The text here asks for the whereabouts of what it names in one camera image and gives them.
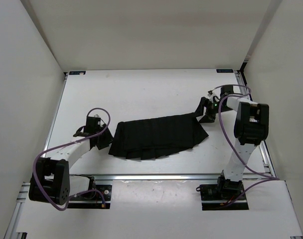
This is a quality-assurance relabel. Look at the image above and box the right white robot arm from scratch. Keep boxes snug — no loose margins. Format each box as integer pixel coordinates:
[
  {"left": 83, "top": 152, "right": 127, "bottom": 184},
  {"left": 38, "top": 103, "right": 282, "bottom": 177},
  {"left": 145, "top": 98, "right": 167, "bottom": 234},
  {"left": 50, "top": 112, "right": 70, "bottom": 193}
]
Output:
[{"left": 194, "top": 84, "right": 271, "bottom": 199}]

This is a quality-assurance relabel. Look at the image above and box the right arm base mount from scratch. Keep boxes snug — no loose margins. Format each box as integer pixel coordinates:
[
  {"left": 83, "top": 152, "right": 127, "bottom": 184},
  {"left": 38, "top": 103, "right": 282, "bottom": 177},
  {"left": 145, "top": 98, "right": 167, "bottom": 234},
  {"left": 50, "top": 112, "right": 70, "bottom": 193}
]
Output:
[{"left": 196, "top": 177, "right": 249, "bottom": 211}]

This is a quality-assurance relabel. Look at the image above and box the blue table label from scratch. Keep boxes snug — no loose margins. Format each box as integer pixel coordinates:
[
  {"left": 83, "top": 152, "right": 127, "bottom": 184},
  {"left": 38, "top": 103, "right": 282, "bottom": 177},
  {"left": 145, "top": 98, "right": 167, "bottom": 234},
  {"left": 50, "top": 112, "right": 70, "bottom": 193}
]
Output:
[
  {"left": 216, "top": 69, "right": 234, "bottom": 73},
  {"left": 69, "top": 71, "right": 86, "bottom": 75}
]

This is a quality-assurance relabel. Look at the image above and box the right blue table label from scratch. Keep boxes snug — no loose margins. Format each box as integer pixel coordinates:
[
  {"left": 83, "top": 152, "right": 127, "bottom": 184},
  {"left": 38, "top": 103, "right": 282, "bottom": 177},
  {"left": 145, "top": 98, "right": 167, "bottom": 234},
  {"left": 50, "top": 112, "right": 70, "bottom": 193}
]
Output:
[{"left": 216, "top": 69, "right": 234, "bottom": 73}]

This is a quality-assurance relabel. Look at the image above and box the left blue table label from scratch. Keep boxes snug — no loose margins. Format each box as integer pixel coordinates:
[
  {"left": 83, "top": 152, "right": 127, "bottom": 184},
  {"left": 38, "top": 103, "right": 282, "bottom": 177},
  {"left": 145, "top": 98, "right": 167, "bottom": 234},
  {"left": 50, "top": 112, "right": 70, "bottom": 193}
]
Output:
[{"left": 69, "top": 71, "right": 86, "bottom": 75}]

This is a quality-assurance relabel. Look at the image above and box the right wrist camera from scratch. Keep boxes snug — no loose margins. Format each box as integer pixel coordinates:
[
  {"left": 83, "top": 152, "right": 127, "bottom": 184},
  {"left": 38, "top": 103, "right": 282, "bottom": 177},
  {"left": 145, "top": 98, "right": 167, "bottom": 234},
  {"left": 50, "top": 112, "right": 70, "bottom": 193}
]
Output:
[{"left": 208, "top": 90, "right": 220, "bottom": 103}]

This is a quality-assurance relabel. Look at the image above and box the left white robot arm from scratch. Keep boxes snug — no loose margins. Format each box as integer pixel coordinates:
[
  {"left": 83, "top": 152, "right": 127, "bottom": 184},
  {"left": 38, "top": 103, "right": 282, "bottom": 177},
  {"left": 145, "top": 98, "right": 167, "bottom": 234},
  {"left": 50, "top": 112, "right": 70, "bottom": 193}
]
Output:
[{"left": 28, "top": 115, "right": 113, "bottom": 206}]

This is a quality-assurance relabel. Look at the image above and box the black pleated skirt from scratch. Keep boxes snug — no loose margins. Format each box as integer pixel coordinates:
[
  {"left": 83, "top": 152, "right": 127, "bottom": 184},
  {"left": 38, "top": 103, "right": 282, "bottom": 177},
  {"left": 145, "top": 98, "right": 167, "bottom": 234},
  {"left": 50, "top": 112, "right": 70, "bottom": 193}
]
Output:
[{"left": 109, "top": 113, "right": 208, "bottom": 160}]

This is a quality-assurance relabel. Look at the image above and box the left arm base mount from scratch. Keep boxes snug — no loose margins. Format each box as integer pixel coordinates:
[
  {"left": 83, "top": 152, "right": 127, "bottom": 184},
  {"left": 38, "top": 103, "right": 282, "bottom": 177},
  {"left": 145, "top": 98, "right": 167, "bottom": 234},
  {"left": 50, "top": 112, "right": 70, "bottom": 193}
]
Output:
[{"left": 68, "top": 178, "right": 112, "bottom": 210}]

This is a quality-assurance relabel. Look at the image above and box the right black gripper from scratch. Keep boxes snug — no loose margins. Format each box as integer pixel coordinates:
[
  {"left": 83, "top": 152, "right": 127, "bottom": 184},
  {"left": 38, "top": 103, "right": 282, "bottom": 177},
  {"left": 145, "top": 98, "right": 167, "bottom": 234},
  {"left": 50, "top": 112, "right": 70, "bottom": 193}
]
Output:
[{"left": 191, "top": 97, "right": 233, "bottom": 123}]

